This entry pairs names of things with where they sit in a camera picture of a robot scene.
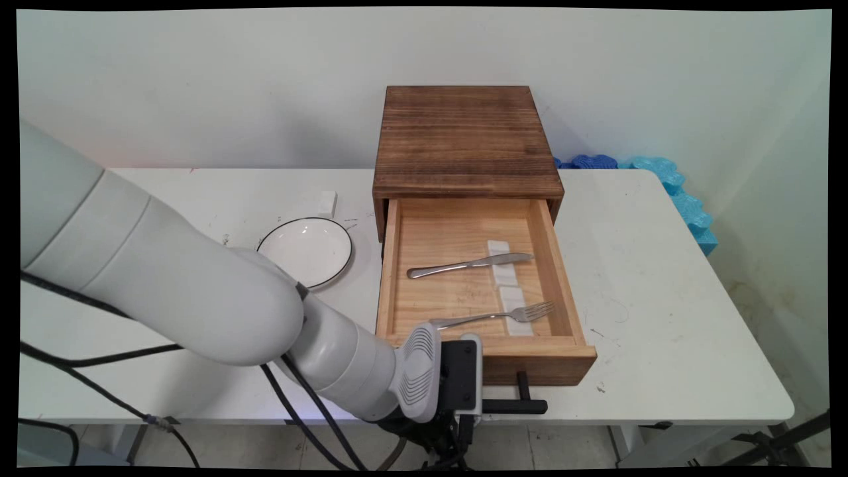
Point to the white foam pad strip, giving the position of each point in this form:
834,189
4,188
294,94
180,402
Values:
503,277
520,326

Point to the silver fork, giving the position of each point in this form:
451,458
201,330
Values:
503,315

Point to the silver table knife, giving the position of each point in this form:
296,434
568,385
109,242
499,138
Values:
464,265

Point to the black metal stand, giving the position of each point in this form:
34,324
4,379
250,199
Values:
782,438

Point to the dark blue foam mat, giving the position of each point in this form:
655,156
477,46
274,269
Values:
593,161

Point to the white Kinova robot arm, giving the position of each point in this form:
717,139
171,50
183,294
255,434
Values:
165,285

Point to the white table leg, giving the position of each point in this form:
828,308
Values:
629,444

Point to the small white foam block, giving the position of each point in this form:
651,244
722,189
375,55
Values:
326,202

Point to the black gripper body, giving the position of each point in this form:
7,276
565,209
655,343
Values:
424,434

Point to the black white wrist camera box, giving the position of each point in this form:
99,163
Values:
460,374

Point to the white plate black rim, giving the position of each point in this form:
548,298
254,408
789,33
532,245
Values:
311,248

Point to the light cyan foam mat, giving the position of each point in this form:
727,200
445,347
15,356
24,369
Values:
682,199

